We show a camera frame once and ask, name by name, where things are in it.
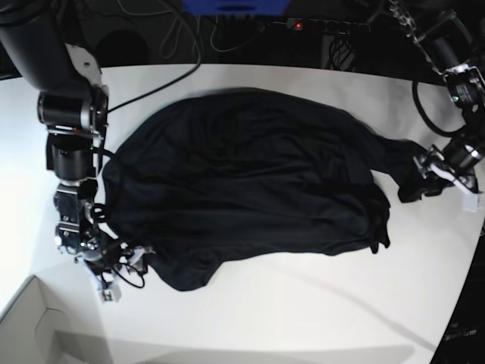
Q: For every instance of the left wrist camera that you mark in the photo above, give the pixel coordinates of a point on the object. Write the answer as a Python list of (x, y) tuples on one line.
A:
[(471, 202)]

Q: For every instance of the white power strip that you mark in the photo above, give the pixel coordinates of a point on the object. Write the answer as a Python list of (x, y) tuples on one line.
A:
[(315, 25)]

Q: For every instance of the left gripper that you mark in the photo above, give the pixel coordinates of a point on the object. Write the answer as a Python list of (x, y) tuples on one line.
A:
[(433, 165)]

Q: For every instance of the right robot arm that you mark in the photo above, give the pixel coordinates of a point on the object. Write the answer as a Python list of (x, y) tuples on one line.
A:
[(73, 105)]

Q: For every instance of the dark navy t-shirt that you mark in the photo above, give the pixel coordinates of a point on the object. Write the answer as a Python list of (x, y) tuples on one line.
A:
[(243, 173)]

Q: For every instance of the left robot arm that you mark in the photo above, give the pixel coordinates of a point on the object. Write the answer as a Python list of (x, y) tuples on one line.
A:
[(450, 50)]

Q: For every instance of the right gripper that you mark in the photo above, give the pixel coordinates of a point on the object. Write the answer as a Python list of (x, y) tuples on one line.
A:
[(117, 262)]

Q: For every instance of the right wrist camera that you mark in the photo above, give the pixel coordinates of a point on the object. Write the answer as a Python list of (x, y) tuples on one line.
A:
[(109, 294)]

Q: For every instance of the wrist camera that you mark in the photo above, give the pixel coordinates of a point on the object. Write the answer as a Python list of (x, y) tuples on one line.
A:
[(109, 294), (471, 202)]

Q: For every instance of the blue box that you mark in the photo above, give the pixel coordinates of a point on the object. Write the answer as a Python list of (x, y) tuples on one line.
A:
[(235, 7)]

